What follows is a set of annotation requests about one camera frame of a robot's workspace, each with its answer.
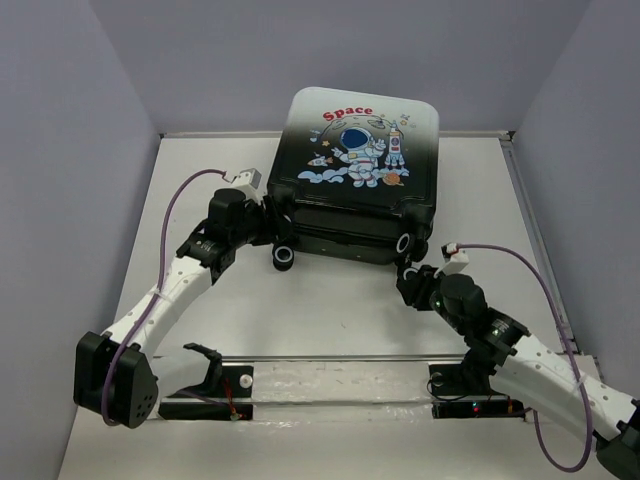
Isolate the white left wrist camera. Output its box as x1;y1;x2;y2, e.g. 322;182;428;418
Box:
224;168;263;203

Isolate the aluminium table edge rail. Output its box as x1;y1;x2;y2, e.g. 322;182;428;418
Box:
499;131;582;354

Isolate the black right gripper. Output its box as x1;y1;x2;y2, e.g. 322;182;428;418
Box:
396;263;467;335

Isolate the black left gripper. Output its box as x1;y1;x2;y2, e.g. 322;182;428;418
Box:
230;195;295;248

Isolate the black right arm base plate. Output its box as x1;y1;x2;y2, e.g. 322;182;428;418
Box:
426;352;531;420

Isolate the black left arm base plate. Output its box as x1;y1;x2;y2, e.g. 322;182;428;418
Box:
152;343;254;422

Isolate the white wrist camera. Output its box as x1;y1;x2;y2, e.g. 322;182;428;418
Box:
224;168;263;203
434;243;469;277

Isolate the black space-print kids suitcase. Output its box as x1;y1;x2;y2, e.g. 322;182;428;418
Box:
267;87;440;271

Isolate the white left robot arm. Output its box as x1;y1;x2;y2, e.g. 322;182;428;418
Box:
73;188;292;429

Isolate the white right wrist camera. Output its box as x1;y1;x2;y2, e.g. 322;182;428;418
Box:
434;243;469;277

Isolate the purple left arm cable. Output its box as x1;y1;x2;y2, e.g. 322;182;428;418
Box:
99;168;251;427

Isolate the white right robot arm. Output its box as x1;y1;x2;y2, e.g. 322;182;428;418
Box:
396;265;639;479

